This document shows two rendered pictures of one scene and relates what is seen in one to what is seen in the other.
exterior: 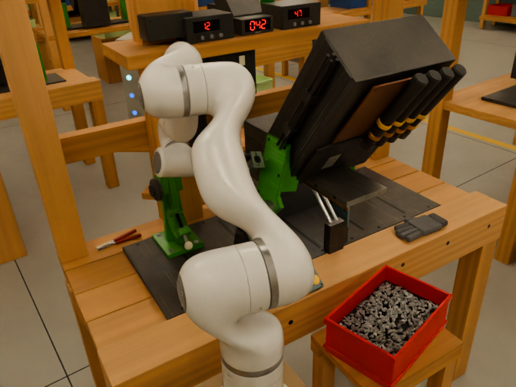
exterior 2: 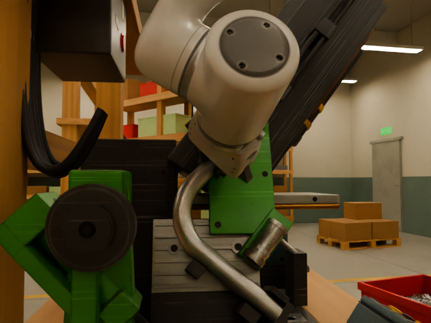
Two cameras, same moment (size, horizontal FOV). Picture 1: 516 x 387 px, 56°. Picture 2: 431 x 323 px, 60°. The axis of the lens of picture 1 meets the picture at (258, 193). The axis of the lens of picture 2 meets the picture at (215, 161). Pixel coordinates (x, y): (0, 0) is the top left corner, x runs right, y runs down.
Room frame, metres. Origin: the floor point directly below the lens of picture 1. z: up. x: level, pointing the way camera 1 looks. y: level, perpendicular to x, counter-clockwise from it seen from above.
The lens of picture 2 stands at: (1.13, 0.58, 1.16)
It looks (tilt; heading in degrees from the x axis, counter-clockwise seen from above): 3 degrees up; 294
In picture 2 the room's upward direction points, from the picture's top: straight up
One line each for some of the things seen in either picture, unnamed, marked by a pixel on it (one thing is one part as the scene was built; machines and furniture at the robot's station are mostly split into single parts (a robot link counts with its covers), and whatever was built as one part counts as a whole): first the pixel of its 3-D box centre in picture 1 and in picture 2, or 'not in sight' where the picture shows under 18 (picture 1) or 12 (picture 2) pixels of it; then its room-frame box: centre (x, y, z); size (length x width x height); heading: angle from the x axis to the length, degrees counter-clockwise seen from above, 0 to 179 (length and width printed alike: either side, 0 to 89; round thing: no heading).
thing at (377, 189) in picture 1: (325, 175); (242, 200); (1.42, -0.23, 1.11); 0.39 x 0.16 x 0.03; 30
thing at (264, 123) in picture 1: (292, 161); (136, 220); (1.64, -0.13, 1.07); 0.30 x 0.18 x 0.34; 120
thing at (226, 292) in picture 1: (233, 308); not in sight; (0.65, 0.05, 1.25); 0.19 x 0.12 x 0.24; 108
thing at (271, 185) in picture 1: (280, 168); (237, 175); (1.38, -0.08, 1.17); 0.13 x 0.12 x 0.20; 120
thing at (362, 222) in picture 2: not in sight; (357, 223); (1.54, -6.74, 0.37); 1.20 x 0.80 x 0.74; 42
